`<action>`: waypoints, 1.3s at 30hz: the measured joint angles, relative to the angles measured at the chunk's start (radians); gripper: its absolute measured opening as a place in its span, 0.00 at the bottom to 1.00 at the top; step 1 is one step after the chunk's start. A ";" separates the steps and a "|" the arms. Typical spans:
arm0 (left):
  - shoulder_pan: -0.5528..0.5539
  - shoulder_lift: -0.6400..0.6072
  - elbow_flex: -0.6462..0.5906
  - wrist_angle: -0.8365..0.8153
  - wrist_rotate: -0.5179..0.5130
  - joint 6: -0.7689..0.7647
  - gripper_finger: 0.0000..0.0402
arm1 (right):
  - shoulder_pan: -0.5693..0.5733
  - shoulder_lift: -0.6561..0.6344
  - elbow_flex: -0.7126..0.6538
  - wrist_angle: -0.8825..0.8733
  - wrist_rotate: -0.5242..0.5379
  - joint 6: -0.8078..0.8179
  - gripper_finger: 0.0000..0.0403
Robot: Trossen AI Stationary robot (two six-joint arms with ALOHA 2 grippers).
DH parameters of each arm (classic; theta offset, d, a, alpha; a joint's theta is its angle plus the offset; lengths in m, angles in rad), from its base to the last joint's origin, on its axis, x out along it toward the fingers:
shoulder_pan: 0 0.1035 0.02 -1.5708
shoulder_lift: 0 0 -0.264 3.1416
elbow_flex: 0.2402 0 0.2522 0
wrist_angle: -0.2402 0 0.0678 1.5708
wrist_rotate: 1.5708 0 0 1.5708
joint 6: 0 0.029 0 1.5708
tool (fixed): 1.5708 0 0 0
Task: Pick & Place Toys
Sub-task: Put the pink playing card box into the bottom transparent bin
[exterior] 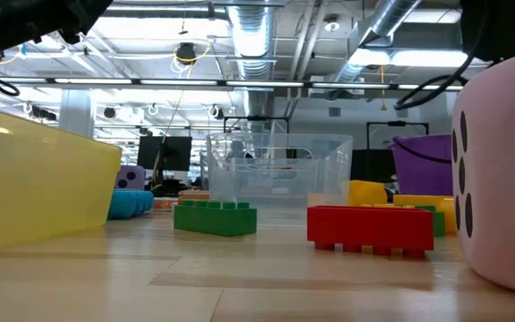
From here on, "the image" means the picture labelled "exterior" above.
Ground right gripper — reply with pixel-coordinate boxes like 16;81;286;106
460;0;515;63

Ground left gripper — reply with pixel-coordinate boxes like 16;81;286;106
0;0;114;89

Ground pink foam dice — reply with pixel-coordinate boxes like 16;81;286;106
451;47;515;300

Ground purple foam dice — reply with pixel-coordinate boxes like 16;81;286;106
114;165;147;191

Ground red brick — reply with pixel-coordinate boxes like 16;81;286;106
306;205;435;260

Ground yellow translucent bin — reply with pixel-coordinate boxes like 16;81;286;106
0;103;123;255

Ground purple plastic bucket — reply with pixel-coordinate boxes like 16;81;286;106
386;133;454;197

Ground black computer monitor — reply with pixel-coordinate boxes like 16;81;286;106
350;149;397;183
137;136;193;172

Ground small green brick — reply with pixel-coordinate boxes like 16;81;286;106
413;204;446;239

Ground large blue toy block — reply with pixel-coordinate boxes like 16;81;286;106
107;188;156;221

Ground long light bar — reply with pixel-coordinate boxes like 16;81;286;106
0;76;464;90

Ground clear plastic bin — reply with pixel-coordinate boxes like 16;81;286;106
198;147;333;200

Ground small brown box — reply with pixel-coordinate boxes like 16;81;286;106
178;190;212;203

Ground small clear plastic container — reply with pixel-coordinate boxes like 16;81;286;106
206;131;354;210

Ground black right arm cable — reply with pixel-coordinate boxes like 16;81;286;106
393;53;486;112

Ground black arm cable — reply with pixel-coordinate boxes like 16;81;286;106
0;73;21;97
393;53;486;112

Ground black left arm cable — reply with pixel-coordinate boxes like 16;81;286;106
0;73;21;97

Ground silver air duct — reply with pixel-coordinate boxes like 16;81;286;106
225;0;281;135
328;0;422;84

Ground black camera with yellow cable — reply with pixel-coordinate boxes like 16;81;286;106
170;41;213;67

